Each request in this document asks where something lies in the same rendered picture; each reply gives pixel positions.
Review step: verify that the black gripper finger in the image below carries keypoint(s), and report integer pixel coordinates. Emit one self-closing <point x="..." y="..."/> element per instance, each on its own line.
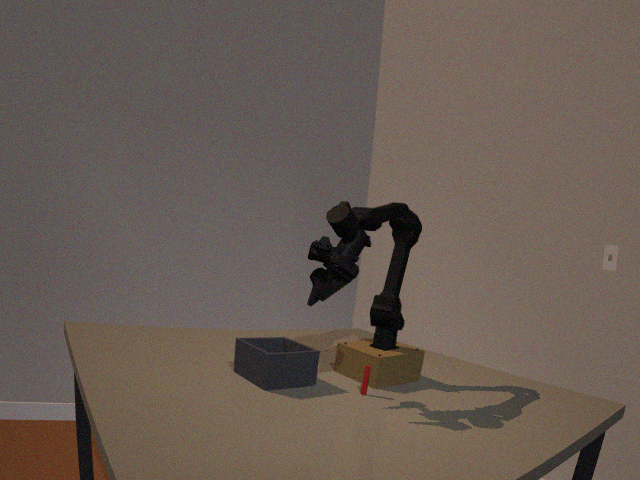
<point x="335" y="282"/>
<point x="316" y="290"/>

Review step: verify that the red peg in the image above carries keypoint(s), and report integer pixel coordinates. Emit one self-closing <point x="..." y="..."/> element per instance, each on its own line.
<point x="365" y="381"/>

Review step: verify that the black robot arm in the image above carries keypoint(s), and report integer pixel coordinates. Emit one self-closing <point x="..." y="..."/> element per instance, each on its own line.
<point x="349" y="224"/>

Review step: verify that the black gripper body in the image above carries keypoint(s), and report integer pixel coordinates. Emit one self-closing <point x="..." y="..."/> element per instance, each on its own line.
<point x="344" y="262"/>

